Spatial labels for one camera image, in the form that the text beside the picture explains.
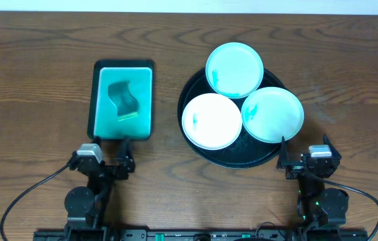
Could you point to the mint green plate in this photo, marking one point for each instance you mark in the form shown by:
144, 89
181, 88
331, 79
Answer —
272, 114
234, 70

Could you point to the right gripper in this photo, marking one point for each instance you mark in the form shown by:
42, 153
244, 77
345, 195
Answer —
294, 167

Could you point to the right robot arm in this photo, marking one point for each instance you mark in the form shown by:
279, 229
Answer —
323, 209

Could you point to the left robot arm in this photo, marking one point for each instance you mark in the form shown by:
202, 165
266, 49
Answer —
86, 205

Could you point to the rectangular dark green tray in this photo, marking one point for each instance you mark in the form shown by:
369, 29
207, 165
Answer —
102, 119

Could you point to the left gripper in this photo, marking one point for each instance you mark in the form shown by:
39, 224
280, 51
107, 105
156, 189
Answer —
109, 169

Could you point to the white plate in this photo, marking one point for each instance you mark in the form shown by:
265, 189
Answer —
211, 121

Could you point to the dark green sponge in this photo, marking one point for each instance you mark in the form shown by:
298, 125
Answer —
125, 103

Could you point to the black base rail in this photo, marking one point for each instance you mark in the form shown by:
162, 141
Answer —
161, 235

